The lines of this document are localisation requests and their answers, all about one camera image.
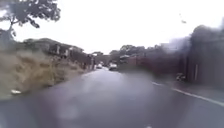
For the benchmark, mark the white car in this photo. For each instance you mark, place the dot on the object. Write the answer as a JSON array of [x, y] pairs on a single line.
[[113, 67]]

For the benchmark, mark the white vehicle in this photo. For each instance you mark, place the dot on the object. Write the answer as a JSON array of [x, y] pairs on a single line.
[[99, 66]]

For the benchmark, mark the row of trees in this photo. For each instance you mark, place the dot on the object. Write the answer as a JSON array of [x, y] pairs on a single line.
[[128, 50]]

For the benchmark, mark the wet grey asphalt road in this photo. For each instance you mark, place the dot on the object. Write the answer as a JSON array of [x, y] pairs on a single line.
[[110, 100]]

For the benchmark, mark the reddish fence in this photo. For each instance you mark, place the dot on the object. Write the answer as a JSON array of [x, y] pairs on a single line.
[[156, 63]]

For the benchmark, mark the row of low buildings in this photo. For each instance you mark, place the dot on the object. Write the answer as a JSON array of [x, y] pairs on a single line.
[[63, 50]]

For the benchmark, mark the dry grass bank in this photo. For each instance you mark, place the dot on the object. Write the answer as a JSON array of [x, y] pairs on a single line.
[[30, 71]]

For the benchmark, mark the white painted line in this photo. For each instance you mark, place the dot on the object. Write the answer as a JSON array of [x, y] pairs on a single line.
[[200, 97]]

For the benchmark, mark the dark building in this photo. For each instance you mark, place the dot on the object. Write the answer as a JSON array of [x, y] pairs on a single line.
[[206, 56]]

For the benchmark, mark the grey pavement strip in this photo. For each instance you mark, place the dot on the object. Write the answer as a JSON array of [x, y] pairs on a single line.
[[206, 92]]

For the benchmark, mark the large overhanging tree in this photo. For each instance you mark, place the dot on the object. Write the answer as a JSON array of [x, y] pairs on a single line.
[[26, 10]]

